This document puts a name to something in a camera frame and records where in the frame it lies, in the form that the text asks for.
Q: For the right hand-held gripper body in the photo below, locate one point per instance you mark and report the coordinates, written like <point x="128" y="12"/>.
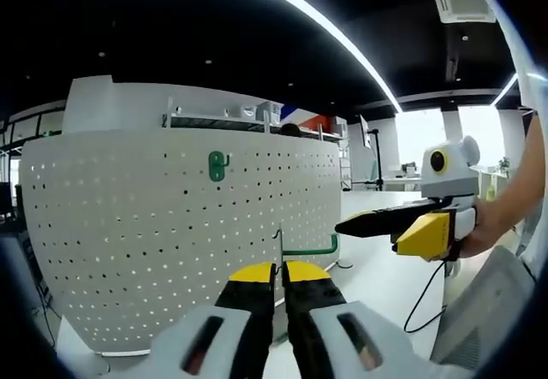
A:
<point x="458" y="178"/>

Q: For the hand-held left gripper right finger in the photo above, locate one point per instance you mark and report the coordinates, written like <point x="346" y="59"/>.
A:
<point x="308" y="310"/>

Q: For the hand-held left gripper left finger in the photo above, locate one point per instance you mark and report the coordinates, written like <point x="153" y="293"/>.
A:
<point x="248" y="310"/>

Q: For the green hook assembly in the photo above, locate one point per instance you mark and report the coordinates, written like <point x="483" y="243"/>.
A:
<point x="216" y="171"/>
<point x="312" y="250"/>

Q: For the white perforated mounting plate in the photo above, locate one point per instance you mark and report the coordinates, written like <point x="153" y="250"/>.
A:
<point x="128" y="225"/>

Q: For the person's right hand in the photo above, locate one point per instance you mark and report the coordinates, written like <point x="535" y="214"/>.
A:
<point x="488" y="229"/>

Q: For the potted green plant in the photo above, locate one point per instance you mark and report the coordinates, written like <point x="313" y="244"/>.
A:
<point x="504" y="166"/>

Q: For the black tripod stand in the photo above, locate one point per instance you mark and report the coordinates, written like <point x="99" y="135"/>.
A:
<point x="377" y="161"/>

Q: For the white mesh office chair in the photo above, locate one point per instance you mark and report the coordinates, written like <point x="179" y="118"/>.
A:
<point x="484" y="310"/>

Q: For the ceiling light strip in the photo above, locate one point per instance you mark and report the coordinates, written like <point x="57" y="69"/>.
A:
<point x="325" y="24"/>
<point x="507" y="88"/>

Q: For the white metal storage shelf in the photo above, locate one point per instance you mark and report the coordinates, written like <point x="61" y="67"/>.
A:
<point x="222" y="122"/>

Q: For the white low partition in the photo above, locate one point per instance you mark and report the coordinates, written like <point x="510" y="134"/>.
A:
<point x="94" y="105"/>

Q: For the red blue wall banner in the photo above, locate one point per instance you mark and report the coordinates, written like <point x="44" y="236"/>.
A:
<point x="308" y="118"/>

